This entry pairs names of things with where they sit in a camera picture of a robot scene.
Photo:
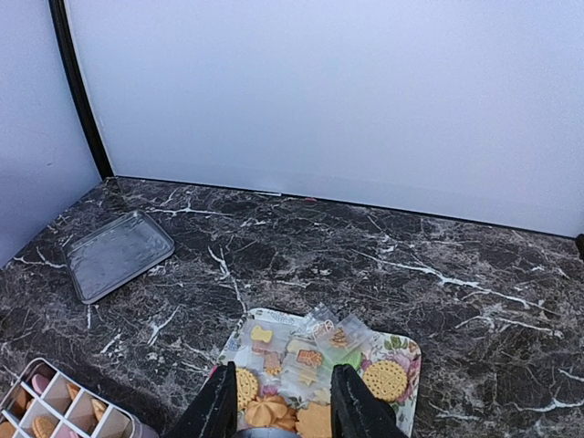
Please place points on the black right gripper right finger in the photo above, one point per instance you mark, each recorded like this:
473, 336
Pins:
355, 412

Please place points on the tan sandwich biscuit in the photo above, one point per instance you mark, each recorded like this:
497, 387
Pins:
247, 387
386, 380

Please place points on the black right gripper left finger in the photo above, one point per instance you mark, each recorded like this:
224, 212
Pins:
213, 412

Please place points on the floral cookie tray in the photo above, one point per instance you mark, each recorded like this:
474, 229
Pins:
293, 356

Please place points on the silver divided cookie tin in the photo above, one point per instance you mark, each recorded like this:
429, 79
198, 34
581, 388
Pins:
45, 402

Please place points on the silver tin lid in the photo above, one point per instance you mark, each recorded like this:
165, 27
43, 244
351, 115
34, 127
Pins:
116, 253

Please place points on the orange maple leaf cookie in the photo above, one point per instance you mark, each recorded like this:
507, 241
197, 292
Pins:
314, 421

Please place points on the left black frame post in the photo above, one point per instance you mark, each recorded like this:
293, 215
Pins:
77, 88

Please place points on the orange swirl cookie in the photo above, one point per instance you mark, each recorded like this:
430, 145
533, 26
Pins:
271, 411

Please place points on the green macaron cookie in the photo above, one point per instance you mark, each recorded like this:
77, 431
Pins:
353, 359

